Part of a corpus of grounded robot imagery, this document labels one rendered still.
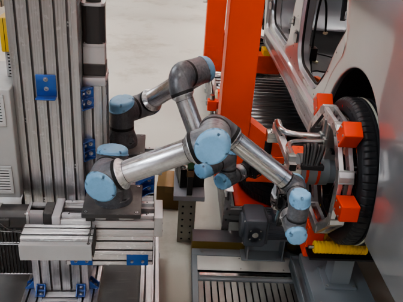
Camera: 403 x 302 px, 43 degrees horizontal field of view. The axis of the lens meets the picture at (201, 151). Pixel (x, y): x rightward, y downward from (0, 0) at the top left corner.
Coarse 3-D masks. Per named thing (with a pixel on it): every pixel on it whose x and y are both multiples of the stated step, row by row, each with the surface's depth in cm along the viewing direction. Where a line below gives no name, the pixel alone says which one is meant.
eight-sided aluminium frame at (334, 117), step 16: (320, 112) 227; (336, 112) 219; (320, 128) 243; (336, 128) 205; (336, 144) 204; (336, 160) 203; (352, 160) 201; (336, 176) 201; (352, 176) 199; (336, 192) 201; (320, 208) 242; (320, 224) 221; (336, 224) 208
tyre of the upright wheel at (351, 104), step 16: (352, 112) 211; (368, 112) 206; (368, 128) 200; (368, 144) 197; (368, 160) 196; (368, 176) 195; (320, 192) 251; (368, 192) 196; (368, 208) 198; (352, 224) 205; (368, 224) 203; (336, 240) 224; (352, 240) 212
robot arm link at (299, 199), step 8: (288, 192) 185; (296, 192) 177; (304, 192) 178; (288, 200) 181; (296, 200) 176; (304, 200) 175; (288, 208) 180; (296, 208) 176; (304, 208) 176; (288, 216) 180; (296, 216) 178; (304, 216) 178
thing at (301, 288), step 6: (294, 258) 281; (294, 264) 277; (294, 270) 270; (300, 270) 273; (294, 276) 269; (300, 276) 269; (294, 282) 269; (300, 282) 264; (300, 288) 257; (306, 288) 261; (300, 294) 255; (306, 294) 257; (300, 300) 255; (306, 300) 253
